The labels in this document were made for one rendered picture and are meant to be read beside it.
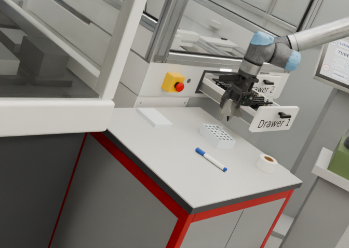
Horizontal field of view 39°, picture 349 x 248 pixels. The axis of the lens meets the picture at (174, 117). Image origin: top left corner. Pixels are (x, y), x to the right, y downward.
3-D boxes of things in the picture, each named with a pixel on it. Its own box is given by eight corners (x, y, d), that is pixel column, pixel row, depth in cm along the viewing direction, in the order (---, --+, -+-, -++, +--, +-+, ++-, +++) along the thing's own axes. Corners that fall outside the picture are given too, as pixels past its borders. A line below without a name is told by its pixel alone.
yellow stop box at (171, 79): (180, 93, 200) (187, 78, 197) (168, 93, 194) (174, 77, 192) (172, 87, 203) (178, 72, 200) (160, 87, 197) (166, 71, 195)
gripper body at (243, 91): (235, 106, 180) (249, 77, 176) (222, 95, 186) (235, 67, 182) (250, 108, 185) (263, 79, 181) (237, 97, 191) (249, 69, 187)
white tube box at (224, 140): (232, 149, 187) (236, 140, 186) (215, 148, 182) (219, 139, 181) (214, 133, 196) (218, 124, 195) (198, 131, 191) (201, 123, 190)
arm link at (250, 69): (239, 56, 181) (254, 59, 186) (234, 67, 182) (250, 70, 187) (251, 64, 175) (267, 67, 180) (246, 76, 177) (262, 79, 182)
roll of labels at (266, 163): (252, 164, 181) (256, 155, 180) (260, 161, 187) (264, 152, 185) (268, 175, 178) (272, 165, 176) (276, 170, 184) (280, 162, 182)
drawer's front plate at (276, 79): (273, 96, 257) (282, 77, 253) (240, 95, 236) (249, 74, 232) (270, 94, 258) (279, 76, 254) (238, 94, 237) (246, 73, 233)
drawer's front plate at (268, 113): (289, 129, 215) (300, 107, 211) (251, 132, 194) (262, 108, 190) (285, 127, 216) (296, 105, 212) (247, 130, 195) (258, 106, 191)
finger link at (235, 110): (233, 126, 188) (241, 105, 184) (225, 119, 192) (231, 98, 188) (240, 126, 190) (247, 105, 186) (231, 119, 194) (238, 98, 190)
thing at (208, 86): (285, 124, 215) (291, 112, 212) (251, 126, 196) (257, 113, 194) (222, 83, 238) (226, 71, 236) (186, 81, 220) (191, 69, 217)
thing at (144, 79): (278, 97, 265) (290, 73, 260) (138, 96, 191) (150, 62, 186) (168, 29, 321) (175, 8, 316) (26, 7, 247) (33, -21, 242)
